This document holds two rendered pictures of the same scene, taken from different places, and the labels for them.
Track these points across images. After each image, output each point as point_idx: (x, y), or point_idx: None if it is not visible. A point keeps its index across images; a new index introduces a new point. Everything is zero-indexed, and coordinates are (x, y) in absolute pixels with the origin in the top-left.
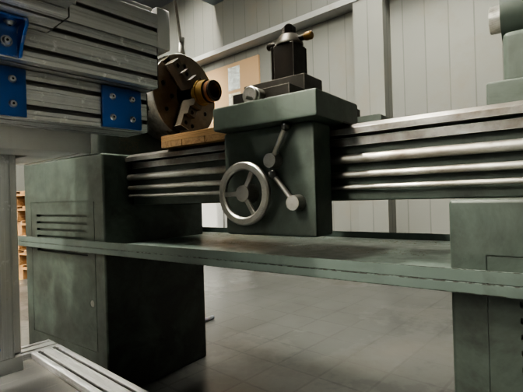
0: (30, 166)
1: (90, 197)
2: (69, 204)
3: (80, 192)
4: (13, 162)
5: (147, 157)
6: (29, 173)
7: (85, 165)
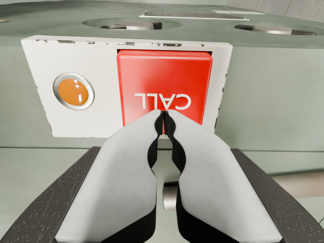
0: (235, 10)
1: (68, 2)
2: (119, 3)
3: (88, 3)
4: None
5: None
6: (237, 9)
7: (61, 4)
